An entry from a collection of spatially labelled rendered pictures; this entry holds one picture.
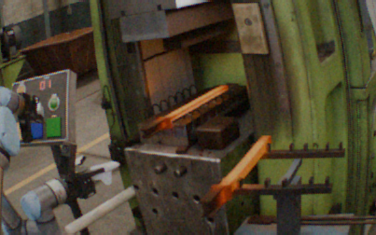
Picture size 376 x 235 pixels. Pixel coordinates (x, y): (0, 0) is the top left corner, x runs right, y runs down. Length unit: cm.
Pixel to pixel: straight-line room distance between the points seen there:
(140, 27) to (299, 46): 52
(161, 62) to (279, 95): 55
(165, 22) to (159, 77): 42
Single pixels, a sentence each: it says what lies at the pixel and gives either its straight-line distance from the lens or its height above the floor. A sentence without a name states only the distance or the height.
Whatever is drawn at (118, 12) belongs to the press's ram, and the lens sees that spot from 163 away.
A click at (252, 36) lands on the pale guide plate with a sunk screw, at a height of 124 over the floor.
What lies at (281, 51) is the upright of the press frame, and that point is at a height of 119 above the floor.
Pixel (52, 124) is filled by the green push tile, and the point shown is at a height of 102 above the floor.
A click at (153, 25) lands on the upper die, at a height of 132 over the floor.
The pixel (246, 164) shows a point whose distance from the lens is 124.
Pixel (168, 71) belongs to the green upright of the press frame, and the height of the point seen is 108.
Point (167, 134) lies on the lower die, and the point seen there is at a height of 95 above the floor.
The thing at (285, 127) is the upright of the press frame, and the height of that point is 95.
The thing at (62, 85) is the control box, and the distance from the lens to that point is 184.
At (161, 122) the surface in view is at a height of 101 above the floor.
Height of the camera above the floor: 147
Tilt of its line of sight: 17 degrees down
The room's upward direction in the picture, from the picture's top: 10 degrees counter-clockwise
